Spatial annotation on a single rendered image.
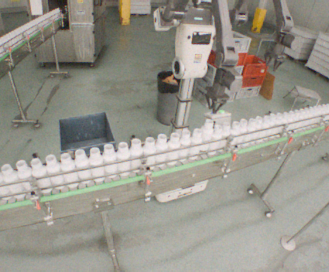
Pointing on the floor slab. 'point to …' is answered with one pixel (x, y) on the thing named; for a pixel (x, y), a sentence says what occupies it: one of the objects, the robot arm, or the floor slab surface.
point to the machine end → (74, 32)
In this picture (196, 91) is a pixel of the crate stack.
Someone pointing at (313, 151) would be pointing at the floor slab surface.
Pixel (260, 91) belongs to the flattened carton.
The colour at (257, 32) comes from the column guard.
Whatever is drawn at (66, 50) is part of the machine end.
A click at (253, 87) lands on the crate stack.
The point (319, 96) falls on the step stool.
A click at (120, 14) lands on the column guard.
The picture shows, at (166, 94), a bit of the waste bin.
